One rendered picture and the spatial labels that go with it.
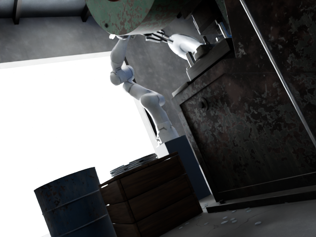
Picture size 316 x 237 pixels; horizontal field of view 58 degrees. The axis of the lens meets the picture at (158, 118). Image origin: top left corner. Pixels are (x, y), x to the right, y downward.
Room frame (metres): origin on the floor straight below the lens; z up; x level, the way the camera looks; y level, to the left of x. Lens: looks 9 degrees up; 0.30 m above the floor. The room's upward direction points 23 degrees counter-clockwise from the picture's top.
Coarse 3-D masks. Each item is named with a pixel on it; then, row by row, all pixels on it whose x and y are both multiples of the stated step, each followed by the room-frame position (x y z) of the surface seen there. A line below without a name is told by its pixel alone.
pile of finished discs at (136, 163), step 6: (144, 156) 1.55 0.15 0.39; (150, 156) 1.58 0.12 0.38; (156, 156) 1.62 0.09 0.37; (132, 162) 1.53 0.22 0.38; (138, 162) 1.52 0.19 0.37; (144, 162) 1.54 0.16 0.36; (114, 168) 1.55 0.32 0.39; (120, 168) 1.53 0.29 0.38; (126, 168) 1.55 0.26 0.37; (132, 168) 1.52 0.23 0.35; (114, 174) 1.56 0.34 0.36
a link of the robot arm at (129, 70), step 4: (124, 68) 2.11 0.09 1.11; (128, 68) 2.12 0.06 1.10; (132, 68) 2.14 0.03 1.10; (128, 72) 2.11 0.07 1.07; (132, 72) 2.14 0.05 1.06; (128, 76) 2.12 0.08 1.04; (132, 76) 2.17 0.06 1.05; (128, 80) 2.13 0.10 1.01; (132, 80) 2.16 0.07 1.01; (124, 84) 2.14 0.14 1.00; (128, 84) 2.12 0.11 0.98; (132, 84) 2.12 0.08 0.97; (124, 88) 2.14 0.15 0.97; (128, 88) 2.12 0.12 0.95; (128, 92) 2.13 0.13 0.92
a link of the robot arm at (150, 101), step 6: (144, 96) 1.99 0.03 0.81; (150, 96) 1.99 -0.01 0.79; (156, 96) 2.05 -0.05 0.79; (144, 102) 1.99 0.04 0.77; (150, 102) 1.99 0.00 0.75; (156, 102) 2.02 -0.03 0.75; (150, 108) 2.02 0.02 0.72; (156, 108) 2.03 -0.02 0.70; (150, 114) 2.07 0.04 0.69; (156, 114) 2.04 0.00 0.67; (162, 114) 2.05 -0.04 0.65; (156, 120) 2.06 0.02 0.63; (162, 120) 2.04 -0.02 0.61; (168, 120) 2.07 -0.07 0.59
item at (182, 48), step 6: (174, 36) 1.70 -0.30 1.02; (180, 36) 1.67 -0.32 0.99; (186, 36) 1.65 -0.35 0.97; (174, 42) 1.77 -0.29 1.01; (180, 42) 1.74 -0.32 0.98; (186, 42) 1.71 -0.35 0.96; (192, 42) 1.69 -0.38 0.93; (198, 42) 1.66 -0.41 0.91; (174, 48) 1.84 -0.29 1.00; (180, 48) 1.82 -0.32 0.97; (186, 48) 1.80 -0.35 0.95; (192, 48) 1.77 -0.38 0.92; (180, 54) 1.89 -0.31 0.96
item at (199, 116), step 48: (288, 0) 0.91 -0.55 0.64; (240, 48) 1.10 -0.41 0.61; (288, 48) 0.97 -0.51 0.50; (192, 96) 1.40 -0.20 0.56; (240, 96) 1.19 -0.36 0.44; (288, 96) 1.04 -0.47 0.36; (192, 144) 1.52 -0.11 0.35; (240, 144) 1.28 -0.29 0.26; (288, 144) 1.11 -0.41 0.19; (240, 192) 1.37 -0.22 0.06; (288, 192) 1.14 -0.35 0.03
